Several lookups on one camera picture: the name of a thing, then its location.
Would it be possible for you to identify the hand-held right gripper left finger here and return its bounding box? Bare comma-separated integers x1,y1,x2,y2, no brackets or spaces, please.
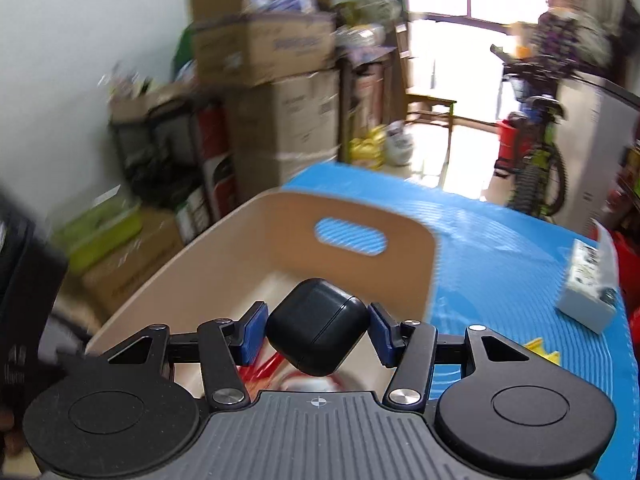
97,301,269,407

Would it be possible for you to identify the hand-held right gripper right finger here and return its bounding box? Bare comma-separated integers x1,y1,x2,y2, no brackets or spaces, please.
369,302,546,408

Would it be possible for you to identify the black earbud case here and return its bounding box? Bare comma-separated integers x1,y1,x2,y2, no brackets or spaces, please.
265,277,371,377

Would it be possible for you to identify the beige plastic basket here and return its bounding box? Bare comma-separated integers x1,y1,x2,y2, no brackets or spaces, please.
85,187,441,401

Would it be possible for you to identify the tape roll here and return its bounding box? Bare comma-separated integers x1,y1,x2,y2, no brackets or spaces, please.
277,372,368,392

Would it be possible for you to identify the green plastic box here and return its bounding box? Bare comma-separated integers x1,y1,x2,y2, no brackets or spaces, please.
55,197,143,275

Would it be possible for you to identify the flat cardboard box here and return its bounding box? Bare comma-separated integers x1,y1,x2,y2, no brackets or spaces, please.
82,210,187,317

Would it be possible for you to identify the blue silicone mat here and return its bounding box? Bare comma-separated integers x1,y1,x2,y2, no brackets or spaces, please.
282,162,628,476

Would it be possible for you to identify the yellow tape cutter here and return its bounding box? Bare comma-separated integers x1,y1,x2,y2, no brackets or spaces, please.
522,337,562,366

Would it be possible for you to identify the black cart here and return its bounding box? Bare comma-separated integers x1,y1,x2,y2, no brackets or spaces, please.
110,100,221,209

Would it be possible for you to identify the red carton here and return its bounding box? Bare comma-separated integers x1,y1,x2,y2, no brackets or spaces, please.
195,105,238,221

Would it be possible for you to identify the yellow floor item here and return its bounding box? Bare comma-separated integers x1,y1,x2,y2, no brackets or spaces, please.
350,125,388,169

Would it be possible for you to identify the white floor bag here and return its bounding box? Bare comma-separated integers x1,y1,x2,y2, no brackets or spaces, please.
385,121,416,166

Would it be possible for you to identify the white tissue box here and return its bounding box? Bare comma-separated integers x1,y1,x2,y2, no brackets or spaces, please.
557,220,621,335

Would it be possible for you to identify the large taped cardboard box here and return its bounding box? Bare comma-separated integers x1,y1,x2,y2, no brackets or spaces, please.
225,70,341,203

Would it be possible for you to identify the black green bicycle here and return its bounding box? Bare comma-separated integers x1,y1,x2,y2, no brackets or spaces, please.
490,44,571,218

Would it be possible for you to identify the wooden chair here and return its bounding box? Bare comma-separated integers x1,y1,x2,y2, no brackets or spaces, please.
395,22,458,163

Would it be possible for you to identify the white chest freezer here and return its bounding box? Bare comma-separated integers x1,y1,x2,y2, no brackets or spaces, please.
552,72,640,237

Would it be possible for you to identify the open cardboard box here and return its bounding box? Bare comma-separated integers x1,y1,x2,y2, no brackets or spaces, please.
189,0,337,88

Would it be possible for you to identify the floral cloth bundle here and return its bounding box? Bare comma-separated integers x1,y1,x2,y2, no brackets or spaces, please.
532,7,613,80

